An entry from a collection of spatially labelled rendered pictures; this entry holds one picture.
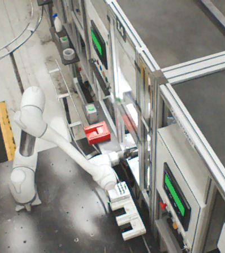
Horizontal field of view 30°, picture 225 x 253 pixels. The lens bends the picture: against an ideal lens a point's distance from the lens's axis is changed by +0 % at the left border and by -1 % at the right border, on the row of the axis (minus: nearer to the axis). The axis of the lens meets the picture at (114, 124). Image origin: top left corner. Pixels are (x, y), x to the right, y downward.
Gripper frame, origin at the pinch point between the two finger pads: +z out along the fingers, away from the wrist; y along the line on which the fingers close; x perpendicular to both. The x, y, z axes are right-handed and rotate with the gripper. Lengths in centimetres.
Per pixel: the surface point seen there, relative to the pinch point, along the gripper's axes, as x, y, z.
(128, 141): 18.0, -11.8, -7.9
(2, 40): 297, -97, -83
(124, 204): -26.2, -13.9, -27.1
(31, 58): 248, -100, -55
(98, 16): 38, 80, -8
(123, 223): -38, -15, -32
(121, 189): -18.4, -8.6, -25.1
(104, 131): 28.9, -6.5, -21.0
